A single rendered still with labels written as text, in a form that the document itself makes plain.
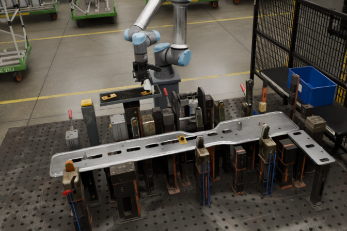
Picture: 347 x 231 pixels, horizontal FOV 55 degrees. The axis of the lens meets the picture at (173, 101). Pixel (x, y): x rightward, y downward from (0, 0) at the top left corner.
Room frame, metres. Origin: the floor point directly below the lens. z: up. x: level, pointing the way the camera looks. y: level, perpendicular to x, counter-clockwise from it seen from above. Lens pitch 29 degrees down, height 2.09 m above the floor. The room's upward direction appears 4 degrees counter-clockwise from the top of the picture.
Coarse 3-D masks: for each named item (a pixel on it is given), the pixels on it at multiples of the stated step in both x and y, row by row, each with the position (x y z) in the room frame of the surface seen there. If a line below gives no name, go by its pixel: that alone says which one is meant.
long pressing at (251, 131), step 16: (272, 112) 1.74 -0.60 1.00; (224, 128) 1.61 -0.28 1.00; (256, 128) 1.59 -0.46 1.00; (272, 128) 1.58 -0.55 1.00; (288, 128) 1.57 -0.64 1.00; (112, 144) 1.52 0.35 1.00; (128, 144) 1.51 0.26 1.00; (144, 144) 1.50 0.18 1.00; (160, 144) 1.50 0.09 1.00; (176, 144) 1.49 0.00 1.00; (192, 144) 1.48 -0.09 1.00; (208, 144) 1.47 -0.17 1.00; (64, 160) 1.41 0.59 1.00; (96, 160) 1.39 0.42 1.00; (112, 160) 1.38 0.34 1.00; (128, 160) 1.38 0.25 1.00
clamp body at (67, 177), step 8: (64, 176) 1.21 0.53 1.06; (72, 176) 1.21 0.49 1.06; (80, 176) 1.26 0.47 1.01; (64, 184) 1.17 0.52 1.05; (72, 184) 1.19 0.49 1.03; (80, 184) 1.21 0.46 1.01; (72, 192) 1.17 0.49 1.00; (80, 192) 1.18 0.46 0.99; (72, 200) 1.17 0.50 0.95; (80, 200) 1.18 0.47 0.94; (72, 208) 1.21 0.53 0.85; (80, 208) 1.19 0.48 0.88; (88, 208) 1.27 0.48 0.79; (80, 216) 1.18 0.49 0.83; (88, 216) 1.21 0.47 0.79; (80, 224) 1.18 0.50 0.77; (88, 224) 1.18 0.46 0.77
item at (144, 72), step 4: (136, 64) 1.77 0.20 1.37; (140, 64) 1.79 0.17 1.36; (144, 64) 1.80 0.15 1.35; (136, 68) 1.79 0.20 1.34; (140, 68) 1.79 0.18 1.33; (144, 68) 1.80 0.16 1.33; (136, 72) 1.77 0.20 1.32; (140, 72) 1.78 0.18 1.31; (144, 72) 1.78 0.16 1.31; (148, 72) 1.79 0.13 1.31; (136, 76) 1.78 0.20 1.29; (140, 76) 1.78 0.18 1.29; (144, 76) 1.78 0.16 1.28; (140, 80) 1.76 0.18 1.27; (144, 80) 1.77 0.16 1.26
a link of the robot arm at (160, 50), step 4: (160, 44) 2.20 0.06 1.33; (164, 44) 2.18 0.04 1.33; (168, 44) 2.17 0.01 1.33; (156, 48) 2.15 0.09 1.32; (160, 48) 2.13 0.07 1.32; (164, 48) 2.13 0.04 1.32; (168, 48) 2.13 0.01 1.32; (156, 52) 2.15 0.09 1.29; (160, 52) 2.13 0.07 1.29; (164, 52) 2.12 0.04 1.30; (156, 56) 2.15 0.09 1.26; (160, 56) 2.13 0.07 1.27; (164, 56) 2.11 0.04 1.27; (156, 60) 2.15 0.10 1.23; (160, 60) 2.13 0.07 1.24; (164, 60) 2.11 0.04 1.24; (160, 64) 2.14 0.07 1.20; (164, 64) 2.13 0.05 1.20
